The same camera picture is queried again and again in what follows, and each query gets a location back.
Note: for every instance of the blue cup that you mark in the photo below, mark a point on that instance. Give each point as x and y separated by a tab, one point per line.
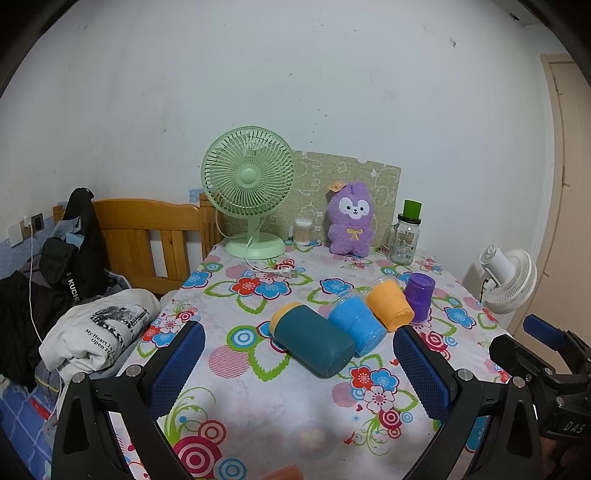
358	323

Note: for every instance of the black bag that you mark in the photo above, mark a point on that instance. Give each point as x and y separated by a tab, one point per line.
83	258

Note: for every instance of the white wall switch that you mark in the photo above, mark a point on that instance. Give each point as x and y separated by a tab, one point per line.
15	233

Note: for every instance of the teal cup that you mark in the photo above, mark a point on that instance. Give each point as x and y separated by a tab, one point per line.
314	341

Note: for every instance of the glass jar with green lid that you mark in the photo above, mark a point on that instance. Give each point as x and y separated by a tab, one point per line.
406	240

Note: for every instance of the purple plush toy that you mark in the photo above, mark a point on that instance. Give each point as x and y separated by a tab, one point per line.
351	230

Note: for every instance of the patterned beige board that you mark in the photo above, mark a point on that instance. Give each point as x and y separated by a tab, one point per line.
318	175

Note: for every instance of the floral tablecloth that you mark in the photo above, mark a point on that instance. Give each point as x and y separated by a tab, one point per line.
258	415

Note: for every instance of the beige door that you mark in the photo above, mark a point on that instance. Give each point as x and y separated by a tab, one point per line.
572	184

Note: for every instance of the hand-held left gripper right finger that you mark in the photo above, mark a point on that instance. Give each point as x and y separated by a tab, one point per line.
422	369

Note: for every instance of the white fan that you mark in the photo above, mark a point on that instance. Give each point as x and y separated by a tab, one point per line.
512	286

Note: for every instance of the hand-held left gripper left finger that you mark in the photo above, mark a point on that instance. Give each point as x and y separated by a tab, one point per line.
180	364

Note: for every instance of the orange cup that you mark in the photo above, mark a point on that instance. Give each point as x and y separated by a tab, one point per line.
390	304

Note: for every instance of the cotton swab container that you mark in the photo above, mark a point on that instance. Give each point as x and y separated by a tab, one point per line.
303	233

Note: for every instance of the wooden headboard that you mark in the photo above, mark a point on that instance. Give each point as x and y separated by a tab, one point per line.
134	221

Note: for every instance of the blue patterned bed sheet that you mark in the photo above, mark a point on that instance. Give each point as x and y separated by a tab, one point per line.
23	415

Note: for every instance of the orange round object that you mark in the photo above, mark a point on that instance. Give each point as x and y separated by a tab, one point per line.
282	474

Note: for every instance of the white printed shirt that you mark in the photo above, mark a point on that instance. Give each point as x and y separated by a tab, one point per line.
92	341

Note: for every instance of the green desk fan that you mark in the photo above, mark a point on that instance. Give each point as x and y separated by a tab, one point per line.
248	177

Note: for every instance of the purple cup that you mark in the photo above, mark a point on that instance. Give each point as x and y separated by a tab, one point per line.
419	295

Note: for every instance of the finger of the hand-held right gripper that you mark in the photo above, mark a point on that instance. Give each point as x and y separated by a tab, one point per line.
545	330
517	357

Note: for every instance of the dark clothes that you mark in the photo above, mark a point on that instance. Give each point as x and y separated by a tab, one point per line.
18	314

